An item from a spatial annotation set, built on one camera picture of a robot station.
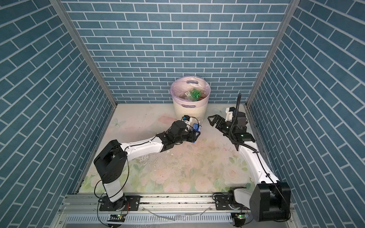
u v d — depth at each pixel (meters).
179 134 0.68
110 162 0.47
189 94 1.02
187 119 0.77
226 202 0.74
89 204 0.75
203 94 0.97
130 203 0.74
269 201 0.39
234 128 0.61
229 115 0.74
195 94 0.92
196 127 0.83
